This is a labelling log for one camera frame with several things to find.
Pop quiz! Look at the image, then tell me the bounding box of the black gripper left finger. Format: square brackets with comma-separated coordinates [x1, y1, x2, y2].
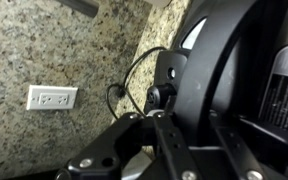
[55, 111, 202, 180]

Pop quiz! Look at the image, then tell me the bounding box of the black power cable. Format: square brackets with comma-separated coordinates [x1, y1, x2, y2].
[105, 45, 178, 121]

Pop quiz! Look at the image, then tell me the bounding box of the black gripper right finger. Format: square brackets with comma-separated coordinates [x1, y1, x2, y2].
[210, 113, 288, 180]

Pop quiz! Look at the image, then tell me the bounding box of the white wall outlet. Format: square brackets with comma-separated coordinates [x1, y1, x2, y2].
[26, 84, 79, 111]

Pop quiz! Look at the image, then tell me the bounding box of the stainless steel rice cooker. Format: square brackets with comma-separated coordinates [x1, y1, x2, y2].
[143, 0, 288, 141]

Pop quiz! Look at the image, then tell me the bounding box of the silver curved faucet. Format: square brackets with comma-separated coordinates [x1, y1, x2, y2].
[56, 0, 100, 18]

